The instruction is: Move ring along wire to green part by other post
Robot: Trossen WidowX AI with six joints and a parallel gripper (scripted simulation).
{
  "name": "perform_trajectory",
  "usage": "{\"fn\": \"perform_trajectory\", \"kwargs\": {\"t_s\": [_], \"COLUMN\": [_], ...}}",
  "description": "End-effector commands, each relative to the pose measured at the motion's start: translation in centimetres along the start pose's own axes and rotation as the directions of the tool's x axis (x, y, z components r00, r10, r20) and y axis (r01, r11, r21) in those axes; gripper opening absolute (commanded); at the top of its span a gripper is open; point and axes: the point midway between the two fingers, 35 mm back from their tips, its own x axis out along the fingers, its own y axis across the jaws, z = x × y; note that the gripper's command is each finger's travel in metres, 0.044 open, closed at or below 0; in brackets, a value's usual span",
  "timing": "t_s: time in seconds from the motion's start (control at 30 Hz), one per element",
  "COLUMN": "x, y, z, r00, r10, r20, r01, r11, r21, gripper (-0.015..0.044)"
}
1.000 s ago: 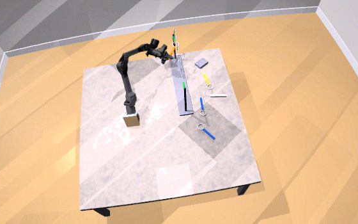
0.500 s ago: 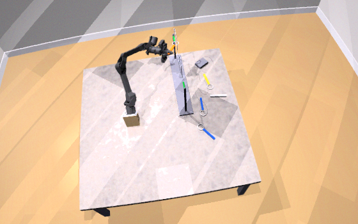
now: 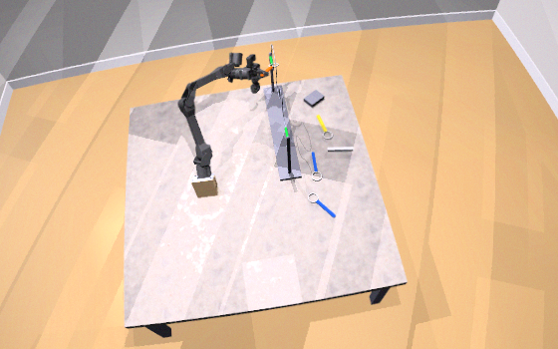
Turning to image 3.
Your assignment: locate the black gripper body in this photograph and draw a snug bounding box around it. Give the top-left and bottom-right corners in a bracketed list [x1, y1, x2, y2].
[238, 54, 260, 94]

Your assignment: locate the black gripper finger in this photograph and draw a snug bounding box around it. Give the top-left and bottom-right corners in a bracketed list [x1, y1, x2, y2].
[252, 65, 269, 75]
[254, 75, 270, 83]

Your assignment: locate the white rectangular bar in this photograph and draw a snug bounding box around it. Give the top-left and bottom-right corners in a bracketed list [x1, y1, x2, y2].
[328, 147, 353, 152]

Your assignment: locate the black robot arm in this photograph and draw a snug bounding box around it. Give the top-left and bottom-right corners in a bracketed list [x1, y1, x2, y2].
[177, 52, 243, 179]

